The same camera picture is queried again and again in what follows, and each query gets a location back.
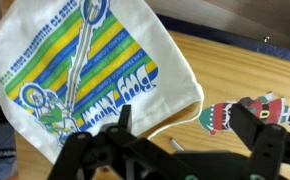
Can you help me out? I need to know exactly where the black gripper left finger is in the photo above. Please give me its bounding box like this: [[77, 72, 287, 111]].
[[47, 104, 193, 180]]

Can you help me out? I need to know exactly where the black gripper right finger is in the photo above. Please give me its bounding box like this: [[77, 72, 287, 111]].
[[229, 102, 290, 180]]

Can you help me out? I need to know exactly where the metal spoon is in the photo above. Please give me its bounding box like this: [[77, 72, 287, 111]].
[[169, 137, 186, 153]]

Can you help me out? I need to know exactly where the santa claus sticker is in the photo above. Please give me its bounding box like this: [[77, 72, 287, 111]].
[[239, 92, 290, 127]]

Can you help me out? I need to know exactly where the christmas elf sticker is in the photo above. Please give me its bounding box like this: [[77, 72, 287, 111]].
[[198, 101, 236, 137]]

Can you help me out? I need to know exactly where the white printed tote bag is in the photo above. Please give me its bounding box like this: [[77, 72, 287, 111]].
[[0, 0, 205, 164]]

